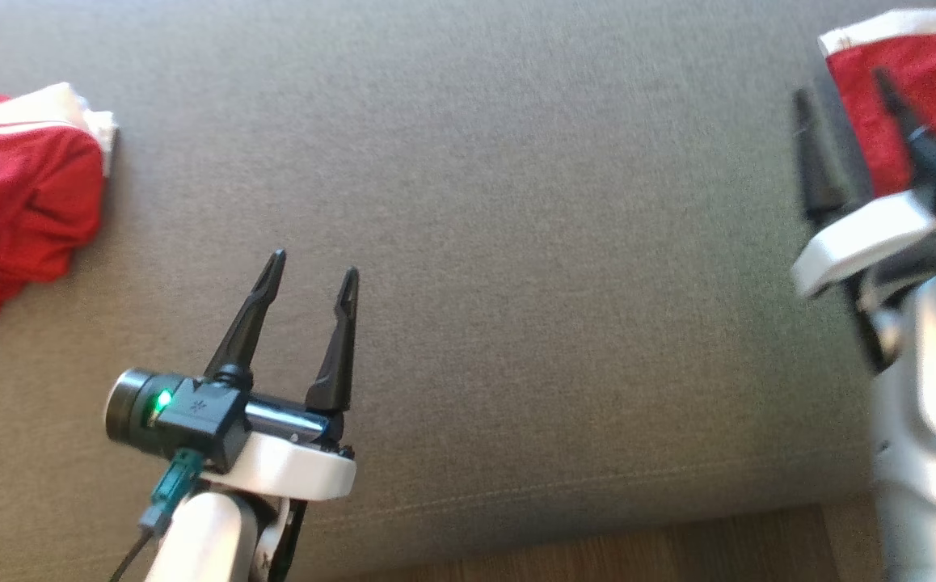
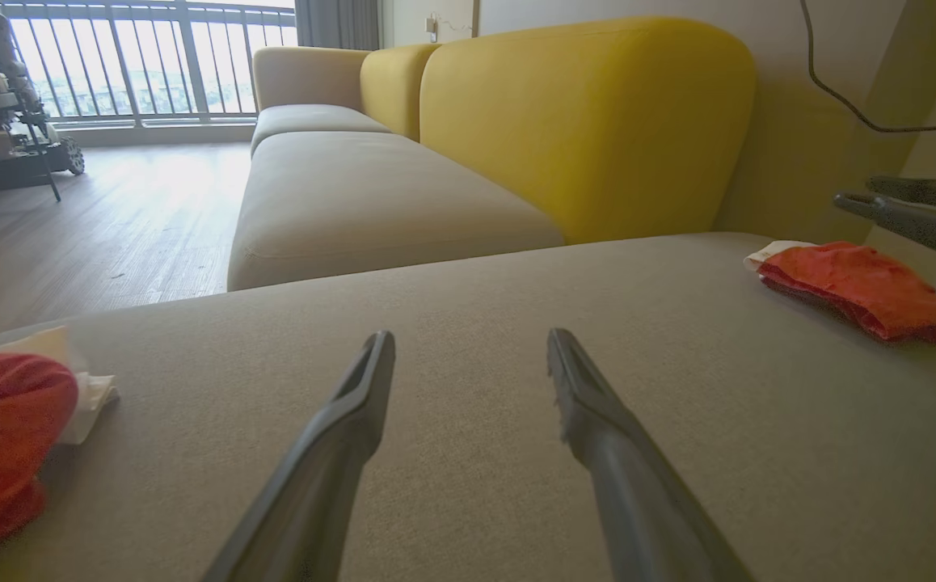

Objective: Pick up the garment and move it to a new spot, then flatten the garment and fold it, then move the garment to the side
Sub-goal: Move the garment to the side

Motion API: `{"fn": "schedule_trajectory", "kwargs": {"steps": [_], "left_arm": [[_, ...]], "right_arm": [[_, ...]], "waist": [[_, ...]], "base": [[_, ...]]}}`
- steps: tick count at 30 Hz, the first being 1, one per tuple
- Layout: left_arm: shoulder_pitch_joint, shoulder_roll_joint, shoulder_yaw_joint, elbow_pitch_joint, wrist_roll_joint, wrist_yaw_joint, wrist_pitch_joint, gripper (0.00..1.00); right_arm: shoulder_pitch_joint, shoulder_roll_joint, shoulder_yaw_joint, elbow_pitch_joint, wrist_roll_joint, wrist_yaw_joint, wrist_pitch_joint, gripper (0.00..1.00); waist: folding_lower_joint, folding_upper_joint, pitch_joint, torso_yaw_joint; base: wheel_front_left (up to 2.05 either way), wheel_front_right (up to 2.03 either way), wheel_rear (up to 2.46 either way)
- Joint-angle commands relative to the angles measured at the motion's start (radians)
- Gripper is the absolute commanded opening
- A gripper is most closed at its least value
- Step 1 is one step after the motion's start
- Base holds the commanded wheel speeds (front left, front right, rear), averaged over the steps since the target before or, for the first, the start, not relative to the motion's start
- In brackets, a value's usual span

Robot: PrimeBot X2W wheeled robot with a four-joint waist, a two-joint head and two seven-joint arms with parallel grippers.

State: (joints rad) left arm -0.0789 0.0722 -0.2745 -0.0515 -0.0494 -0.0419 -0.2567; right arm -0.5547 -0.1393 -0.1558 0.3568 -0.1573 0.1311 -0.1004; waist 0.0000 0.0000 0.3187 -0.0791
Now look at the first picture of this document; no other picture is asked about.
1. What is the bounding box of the red jersey with white stripes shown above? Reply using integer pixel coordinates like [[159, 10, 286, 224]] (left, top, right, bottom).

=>
[[0, 81, 120, 339]]

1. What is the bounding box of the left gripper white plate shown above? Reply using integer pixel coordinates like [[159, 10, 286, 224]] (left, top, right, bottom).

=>
[[103, 249, 360, 504]]

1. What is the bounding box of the folded red garment white band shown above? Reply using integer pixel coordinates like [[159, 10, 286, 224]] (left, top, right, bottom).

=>
[[817, 7, 936, 200]]

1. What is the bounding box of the left gripper camera cable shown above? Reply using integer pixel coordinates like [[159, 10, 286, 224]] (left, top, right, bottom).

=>
[[108, 449, 204, 582]]

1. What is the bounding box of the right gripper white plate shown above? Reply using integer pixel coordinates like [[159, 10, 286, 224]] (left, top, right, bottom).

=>
[[790, 68, 936, 302]]

